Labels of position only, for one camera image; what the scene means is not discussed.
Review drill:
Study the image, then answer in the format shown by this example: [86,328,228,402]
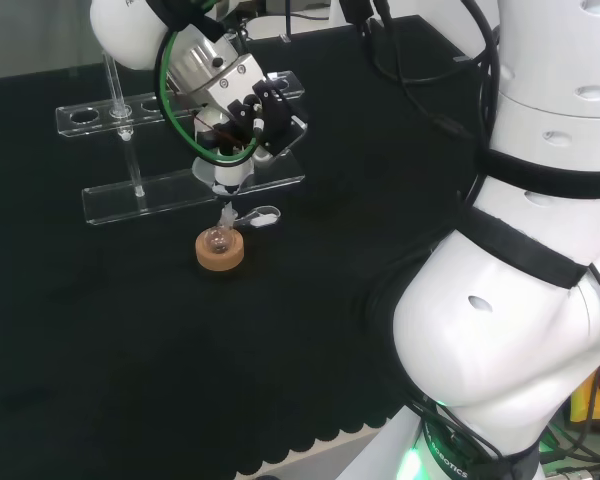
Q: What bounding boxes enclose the black cloth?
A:
[0,13,496,480]

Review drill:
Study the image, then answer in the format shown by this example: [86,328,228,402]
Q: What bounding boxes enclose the clear acrylic funnel stand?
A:
[54,52,309,227]

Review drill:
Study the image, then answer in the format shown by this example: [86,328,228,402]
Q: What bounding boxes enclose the glass weighing funnel with powder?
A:
[232,204,282,231]

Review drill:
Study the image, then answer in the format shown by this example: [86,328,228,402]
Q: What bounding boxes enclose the green cable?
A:
[157,0,259,167]

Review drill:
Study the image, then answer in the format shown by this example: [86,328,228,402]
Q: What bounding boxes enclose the black cables at arm base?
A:
[398,349,600,480]

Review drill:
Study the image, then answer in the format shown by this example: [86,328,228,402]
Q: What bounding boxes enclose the cork ring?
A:
[194,227,246,274]

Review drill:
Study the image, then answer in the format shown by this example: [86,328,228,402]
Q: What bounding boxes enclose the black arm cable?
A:
[338,0,504,174]

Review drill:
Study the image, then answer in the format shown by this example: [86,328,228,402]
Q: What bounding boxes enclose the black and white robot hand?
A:
[193,52,311,174]

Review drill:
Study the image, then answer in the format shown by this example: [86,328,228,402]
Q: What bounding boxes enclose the yellow stop button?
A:
[569,357,600,426]

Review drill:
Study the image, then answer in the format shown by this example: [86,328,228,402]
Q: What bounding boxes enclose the small glass round-bottom flask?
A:
[203,224,232,254]

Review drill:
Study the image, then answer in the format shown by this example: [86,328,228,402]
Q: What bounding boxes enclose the clear plastic funnel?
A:
[191,155,255,230]

